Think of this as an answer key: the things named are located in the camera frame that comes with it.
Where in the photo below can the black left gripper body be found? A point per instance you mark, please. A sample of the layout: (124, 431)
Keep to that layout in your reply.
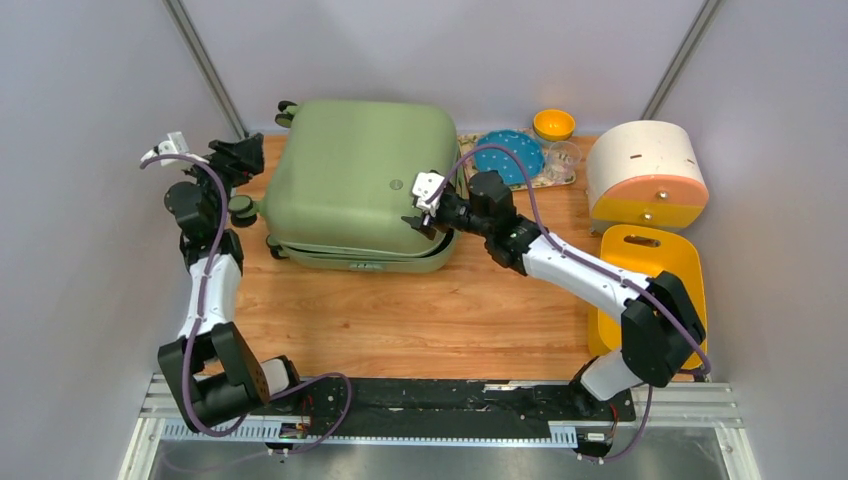
(207, 185)

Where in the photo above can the blue polka dot plate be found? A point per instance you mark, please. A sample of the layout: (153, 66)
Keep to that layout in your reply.
(521, 146)

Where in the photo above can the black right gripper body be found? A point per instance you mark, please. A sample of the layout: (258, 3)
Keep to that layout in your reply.
(456, 213)

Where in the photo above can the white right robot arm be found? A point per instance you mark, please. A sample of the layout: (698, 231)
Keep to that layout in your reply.
(660, 327)

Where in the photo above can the floral placemat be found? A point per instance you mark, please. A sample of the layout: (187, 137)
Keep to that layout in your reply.
(468, 142)

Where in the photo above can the small yellow bowl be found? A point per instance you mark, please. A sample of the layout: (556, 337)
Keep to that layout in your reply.
(554, 125)

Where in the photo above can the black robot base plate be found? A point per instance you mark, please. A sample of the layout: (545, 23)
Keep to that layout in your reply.
(445, 409)

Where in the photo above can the white and orange drawer cabinet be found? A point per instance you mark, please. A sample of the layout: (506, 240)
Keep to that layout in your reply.
(644, 173)

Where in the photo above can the yellow plastic basin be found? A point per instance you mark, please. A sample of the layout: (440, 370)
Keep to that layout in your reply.
(649, 251)

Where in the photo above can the clear drinking glass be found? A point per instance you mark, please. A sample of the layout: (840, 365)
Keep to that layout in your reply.
(561, 162)

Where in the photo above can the aluminium frame rail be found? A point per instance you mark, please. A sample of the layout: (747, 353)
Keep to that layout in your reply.
(681, 405)

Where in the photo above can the green hard-shell suitcase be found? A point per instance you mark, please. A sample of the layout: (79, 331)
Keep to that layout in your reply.
(342, 189)

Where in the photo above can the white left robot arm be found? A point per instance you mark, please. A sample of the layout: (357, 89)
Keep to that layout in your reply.
(214, 377)

